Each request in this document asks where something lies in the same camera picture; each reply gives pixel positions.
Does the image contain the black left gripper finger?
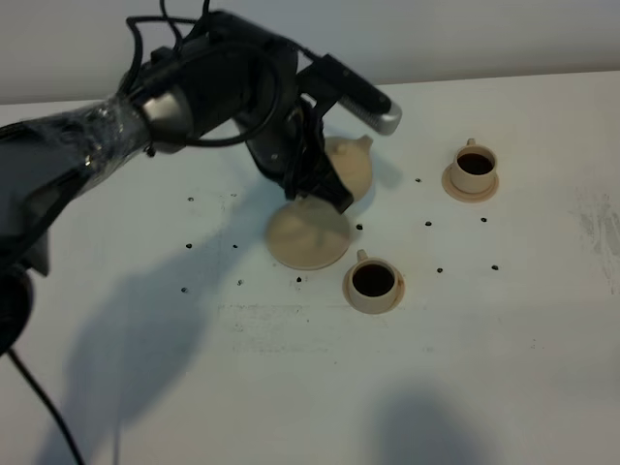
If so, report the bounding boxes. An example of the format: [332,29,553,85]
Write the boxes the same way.
[292,159,353,214]

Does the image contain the near beige cup saucer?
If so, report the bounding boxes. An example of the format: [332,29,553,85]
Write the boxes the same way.
[343,263,405,315]

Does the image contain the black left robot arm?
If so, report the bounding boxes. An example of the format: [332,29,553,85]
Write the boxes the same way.
[1,10,353,350]

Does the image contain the beige ceramic teapot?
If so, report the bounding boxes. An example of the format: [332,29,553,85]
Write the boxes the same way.
[325,135,373,202]

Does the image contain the beige teacup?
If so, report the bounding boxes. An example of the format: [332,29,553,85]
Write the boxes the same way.
[450,139,498,193]
[345,249,399,315]

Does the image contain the beige teapot saucer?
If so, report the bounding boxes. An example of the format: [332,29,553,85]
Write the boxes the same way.
[264,198,351,270]

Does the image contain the black left camera cable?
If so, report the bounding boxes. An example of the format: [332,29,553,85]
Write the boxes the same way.
[0,0,335,465]

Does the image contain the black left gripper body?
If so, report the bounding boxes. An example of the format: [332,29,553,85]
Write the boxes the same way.
[245,95,326,199]

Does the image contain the far beige cup saucer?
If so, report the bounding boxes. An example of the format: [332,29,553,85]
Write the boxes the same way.
[442,166,499,203]

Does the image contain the near beige teacup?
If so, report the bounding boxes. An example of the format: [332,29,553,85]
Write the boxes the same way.
[345,249,399,315]

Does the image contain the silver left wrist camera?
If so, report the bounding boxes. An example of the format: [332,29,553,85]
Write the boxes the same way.
[316,54,402,136]

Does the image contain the far beige teacup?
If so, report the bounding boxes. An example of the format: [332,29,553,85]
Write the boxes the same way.
[450,139,498,193]

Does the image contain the beige cup saucer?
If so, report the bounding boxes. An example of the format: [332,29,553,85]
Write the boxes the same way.
[442,166,499,203]
[343,263,405,315]

